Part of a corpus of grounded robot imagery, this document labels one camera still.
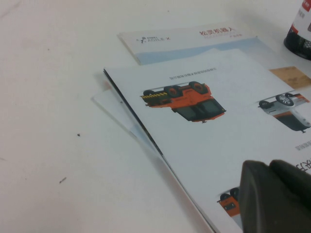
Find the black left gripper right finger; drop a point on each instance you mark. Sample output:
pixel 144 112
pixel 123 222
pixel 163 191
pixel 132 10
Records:
pixel 294 177

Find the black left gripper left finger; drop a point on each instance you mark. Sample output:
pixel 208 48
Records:
pixel 262 204

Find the black mesh pen holder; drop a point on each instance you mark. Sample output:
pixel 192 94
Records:
pixel 300 34

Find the Leador logistics brochure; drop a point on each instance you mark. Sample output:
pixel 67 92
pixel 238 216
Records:
pixel 206 145

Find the AgileX brochure with blue sky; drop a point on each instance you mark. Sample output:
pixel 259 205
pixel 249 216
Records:
pixel 184 44

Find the plain white paper sheet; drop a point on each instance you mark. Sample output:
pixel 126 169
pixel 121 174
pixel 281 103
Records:
pixel 114 109

